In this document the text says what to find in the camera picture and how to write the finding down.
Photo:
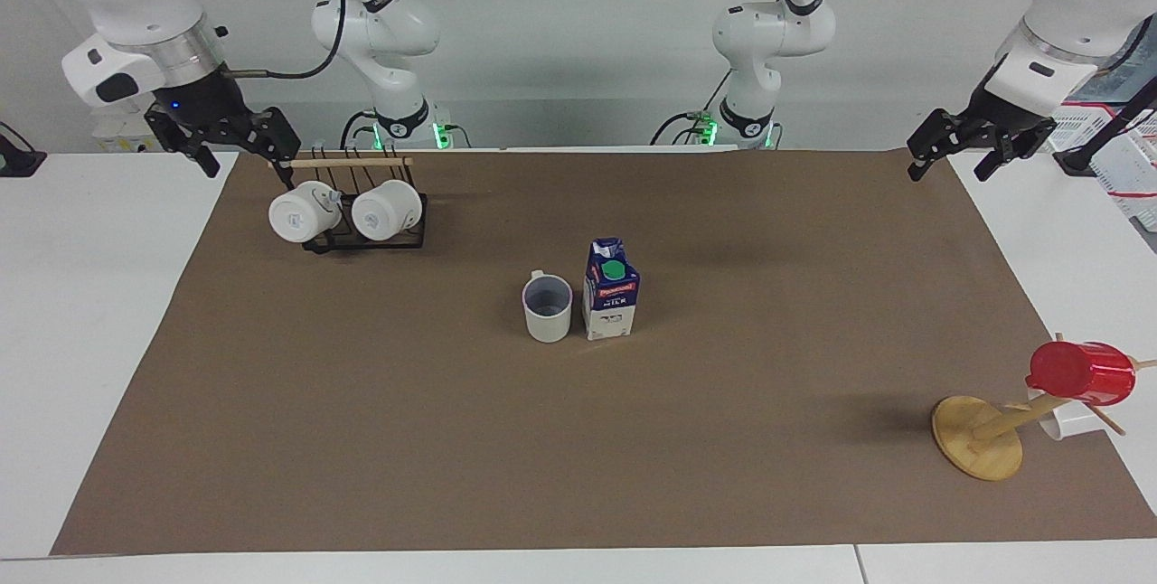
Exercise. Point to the wooden mug tree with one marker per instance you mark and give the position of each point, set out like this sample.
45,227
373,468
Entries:
976,439

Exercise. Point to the white plastic basket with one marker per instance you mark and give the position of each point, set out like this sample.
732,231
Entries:
1130,173

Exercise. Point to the blue and white milk carton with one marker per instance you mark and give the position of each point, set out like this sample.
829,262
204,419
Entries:
610,299

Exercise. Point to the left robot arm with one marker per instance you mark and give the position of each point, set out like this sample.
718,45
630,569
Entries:
768,32

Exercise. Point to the white mug with grey inside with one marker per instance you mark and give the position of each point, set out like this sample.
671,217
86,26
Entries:
548,320

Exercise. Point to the red plastic cup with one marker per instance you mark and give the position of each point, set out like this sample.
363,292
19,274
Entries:
1080,373

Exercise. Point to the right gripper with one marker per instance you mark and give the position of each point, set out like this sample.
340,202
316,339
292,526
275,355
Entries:
201,100

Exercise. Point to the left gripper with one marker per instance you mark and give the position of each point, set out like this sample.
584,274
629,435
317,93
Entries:
985,114

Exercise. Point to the white plastic cup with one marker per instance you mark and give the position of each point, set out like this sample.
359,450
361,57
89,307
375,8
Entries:
1071,421

